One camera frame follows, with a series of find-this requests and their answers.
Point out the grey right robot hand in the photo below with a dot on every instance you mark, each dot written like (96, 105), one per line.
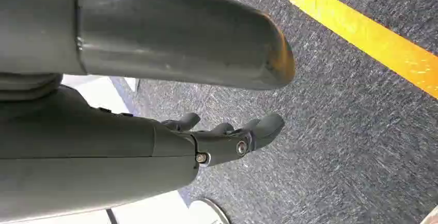
(102, 147)

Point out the white rounded foot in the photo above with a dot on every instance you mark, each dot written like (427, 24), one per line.
(205, 214)

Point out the yellow floor tape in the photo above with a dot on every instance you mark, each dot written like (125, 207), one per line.
(369, 34)

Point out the pale board corner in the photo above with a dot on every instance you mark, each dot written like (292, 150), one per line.
(432, 218)

